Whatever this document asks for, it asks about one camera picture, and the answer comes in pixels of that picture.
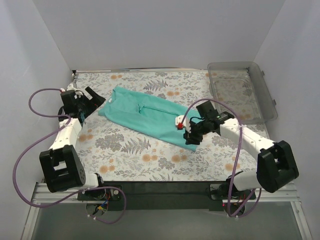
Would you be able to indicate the clear plastic bin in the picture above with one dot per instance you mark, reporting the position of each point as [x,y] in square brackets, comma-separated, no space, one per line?
[242,87]

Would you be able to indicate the teal t shirt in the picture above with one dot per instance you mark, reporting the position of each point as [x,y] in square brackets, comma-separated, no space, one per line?
[146,114]

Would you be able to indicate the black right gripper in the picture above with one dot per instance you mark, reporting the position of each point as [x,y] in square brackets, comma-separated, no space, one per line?
[194,131]

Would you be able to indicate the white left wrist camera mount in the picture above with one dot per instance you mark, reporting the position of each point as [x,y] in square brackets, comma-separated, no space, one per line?
[71,87]

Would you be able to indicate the floral patterned table mat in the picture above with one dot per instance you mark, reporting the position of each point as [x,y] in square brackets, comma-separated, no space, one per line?
[121,154]

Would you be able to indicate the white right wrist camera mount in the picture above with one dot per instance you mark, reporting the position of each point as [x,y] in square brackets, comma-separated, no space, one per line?
[182,122]

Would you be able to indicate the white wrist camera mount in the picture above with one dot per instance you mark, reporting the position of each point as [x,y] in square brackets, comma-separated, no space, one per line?
[182,122]
[71,87]

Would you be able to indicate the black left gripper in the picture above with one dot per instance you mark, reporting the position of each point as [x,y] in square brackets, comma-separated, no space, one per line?
[88,102]

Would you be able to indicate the aluminium frame rail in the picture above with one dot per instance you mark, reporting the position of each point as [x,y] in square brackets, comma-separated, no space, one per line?
[288,193]

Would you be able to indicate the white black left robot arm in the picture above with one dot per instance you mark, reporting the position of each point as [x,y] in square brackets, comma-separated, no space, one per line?
[61,165]

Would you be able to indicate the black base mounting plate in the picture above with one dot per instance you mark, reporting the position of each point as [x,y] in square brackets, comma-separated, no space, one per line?
[173,195]

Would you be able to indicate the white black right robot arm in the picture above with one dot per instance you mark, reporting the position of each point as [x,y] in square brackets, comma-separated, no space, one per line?
[275,162]

